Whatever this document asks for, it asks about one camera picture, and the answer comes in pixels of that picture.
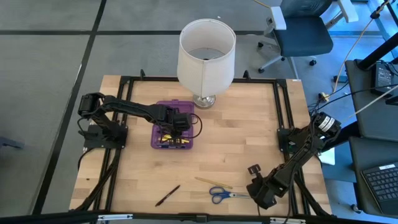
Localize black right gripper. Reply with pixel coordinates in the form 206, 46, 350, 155
246, 164, 280, 210

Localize purple plastic supply box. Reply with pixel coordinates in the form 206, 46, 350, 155
150, 99, 196, 151

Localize blue handled scissors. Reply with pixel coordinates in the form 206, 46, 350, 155
209, 186, 251, 205

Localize yellow pencil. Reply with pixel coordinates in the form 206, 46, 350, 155
194, 176, 233, 190

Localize black pen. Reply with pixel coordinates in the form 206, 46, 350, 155
154, 184, 182, 208

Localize white shade silver table lamp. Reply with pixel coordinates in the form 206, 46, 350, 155
176, 18, 237, 110

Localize white paper sheet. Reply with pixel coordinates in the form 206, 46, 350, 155
318, 146, 336, 166

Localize dark grey side table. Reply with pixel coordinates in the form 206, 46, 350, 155
344, 58, 398, 143
348, 136, 398, 218

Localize black laptop keyboard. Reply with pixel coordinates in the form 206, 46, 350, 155
360, 161, 398, 216

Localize black front crossbar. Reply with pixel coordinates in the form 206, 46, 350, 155
0, 210, 398, 224

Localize dark blue office chair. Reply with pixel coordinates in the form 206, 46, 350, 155
257, 0, 360, 80

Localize black power adapter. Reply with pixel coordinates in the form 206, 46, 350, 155
374, 63, 394, 95

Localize black diagonal pole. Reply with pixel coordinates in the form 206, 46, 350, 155
356, 40, 398, 71

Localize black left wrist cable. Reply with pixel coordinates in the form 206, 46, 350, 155
186, 112, 203, 140

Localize silver metal bracket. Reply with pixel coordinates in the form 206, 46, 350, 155
269, 217, 307, 224
97, 213, 134, 222

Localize black aluminium table frame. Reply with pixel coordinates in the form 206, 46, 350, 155
70, 68, 333, 218

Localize white cable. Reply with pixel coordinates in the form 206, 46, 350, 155
354, 93, 398, 115

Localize black floor cable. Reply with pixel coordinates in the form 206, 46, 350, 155
307, 83, 398, 114

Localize beige cable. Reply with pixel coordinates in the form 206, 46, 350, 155
331, 0, 392, 94

